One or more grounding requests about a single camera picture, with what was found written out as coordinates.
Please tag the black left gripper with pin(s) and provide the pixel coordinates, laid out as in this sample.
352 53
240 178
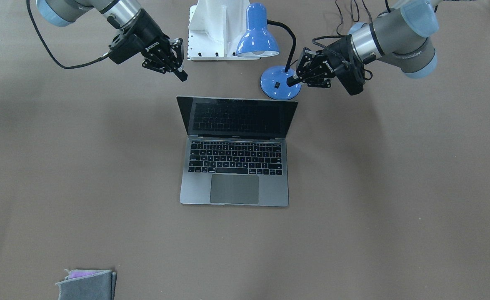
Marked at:
331 62

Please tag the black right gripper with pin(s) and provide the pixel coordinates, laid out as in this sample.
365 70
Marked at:
146 34

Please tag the grey laptop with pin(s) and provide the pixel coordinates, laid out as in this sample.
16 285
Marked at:
236 152

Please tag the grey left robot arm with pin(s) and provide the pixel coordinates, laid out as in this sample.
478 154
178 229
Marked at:
400 37

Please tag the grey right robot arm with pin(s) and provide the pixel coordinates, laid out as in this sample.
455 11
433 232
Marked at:
118 13

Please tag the blue desk lamp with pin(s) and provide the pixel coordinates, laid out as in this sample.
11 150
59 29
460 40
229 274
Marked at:
259 42

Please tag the folded grey cloth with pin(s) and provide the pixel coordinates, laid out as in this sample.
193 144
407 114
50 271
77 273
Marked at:
80 284

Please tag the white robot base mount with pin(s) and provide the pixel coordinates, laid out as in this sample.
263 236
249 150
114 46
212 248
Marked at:
215 29

